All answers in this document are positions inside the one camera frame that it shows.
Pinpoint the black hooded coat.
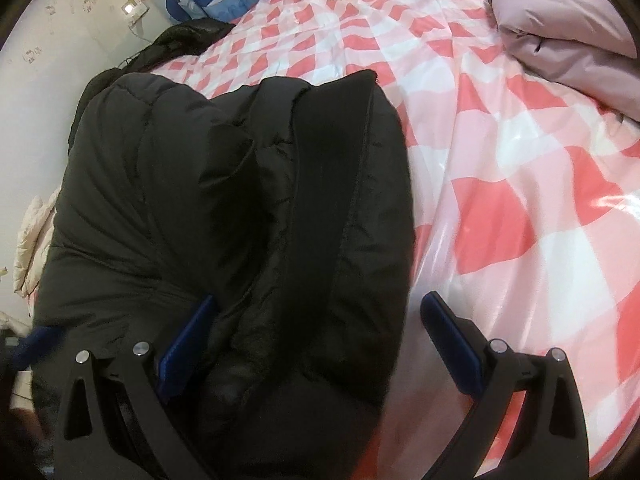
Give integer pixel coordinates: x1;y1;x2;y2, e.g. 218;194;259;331
70;16;237;136

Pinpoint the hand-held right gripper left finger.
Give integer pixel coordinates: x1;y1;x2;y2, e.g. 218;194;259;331
54;295;218;480

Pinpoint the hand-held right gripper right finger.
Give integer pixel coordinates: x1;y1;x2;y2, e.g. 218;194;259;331
420;290;590;480

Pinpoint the pink checkered bed cover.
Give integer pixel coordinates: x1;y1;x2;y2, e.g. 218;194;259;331
20;0;640;476

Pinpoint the pink and purple folded jacket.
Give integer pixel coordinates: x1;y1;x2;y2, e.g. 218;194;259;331
484;0;640;123

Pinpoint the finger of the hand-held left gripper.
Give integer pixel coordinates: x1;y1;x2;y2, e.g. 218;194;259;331
11;325;65;371

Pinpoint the black puffer jacket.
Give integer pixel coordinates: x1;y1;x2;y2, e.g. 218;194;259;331
30;71;416;480

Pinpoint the cream quilted jacket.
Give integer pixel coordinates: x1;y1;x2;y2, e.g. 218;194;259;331
12;194;62;297

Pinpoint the white wall socket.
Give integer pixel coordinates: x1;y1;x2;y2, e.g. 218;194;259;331
120;0;151;20

